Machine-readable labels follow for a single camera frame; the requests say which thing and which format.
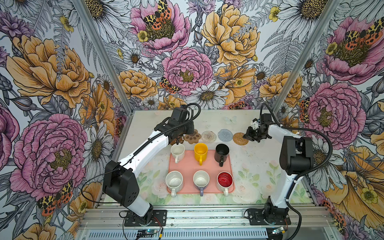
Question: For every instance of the aluminium corner post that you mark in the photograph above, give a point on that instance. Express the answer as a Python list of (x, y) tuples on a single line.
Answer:
[(323, 22), (93, 34)]

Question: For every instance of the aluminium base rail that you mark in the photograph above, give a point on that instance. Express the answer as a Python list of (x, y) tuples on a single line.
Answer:
[(208, 216)]

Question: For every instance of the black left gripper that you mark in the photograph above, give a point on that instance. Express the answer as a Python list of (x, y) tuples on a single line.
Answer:
[(190, 128)]

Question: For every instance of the black mug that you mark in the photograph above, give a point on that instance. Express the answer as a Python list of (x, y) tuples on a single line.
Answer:
[(221, 154)]

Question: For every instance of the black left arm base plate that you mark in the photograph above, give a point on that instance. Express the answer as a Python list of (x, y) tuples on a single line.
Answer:
[(159, 217)]

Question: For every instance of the light blue woven coaster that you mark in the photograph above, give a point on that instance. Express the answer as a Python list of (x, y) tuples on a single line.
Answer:
[(225, 135)]

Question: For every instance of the white mug red inside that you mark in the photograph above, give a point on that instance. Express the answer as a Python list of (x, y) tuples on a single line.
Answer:
[(224, 183)]

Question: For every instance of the white mug back left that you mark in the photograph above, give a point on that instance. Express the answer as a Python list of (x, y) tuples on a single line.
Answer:
[(178, 152)]

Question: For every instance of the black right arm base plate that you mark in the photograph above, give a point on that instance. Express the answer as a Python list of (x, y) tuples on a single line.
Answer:
[(259, 217)]

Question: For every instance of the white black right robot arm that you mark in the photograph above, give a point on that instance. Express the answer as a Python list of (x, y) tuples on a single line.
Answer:
[(296, 157)]

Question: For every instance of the pink rectangular tray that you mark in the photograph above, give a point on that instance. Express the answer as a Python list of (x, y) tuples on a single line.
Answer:
[(188, 166)]

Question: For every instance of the cork paw print coaster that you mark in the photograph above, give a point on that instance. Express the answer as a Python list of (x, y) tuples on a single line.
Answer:
[(193, 138)]

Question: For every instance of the small green circuit board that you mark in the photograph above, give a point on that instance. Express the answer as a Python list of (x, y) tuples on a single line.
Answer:
[(149, 234)]

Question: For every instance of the scratched round wooden coaster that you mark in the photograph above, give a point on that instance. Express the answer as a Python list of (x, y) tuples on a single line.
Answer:
[(180, 140)]

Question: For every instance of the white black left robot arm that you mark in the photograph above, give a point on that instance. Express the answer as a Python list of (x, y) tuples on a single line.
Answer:
[(120, 178)]

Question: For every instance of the white mug front left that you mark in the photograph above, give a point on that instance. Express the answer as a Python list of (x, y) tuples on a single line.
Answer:
[(175, 182)]

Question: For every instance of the aluminium corner post right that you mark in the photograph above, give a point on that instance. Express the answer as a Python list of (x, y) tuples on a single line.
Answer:
[(323, 22)]

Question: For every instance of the yellow mug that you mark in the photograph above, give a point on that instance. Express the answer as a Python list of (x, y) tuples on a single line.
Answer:
[(200, 153)]

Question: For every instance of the aluminium corner post left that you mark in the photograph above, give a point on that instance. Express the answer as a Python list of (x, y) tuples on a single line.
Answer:
[(93, 34)]

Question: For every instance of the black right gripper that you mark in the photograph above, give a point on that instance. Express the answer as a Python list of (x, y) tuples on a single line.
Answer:
[(249, 135)]

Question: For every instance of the round tan wicker coaster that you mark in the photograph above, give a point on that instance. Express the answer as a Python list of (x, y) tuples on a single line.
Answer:
[(239, 139)]

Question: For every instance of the white mug purple handle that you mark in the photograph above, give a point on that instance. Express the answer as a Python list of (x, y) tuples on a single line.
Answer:
[(201, 180)]

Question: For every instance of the white vented cable duct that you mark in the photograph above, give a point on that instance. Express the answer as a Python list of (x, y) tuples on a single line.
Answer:
[(183, 234)]

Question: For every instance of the white multicolour woven coaster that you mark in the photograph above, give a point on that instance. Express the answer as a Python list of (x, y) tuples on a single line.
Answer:
[(208, 137)]

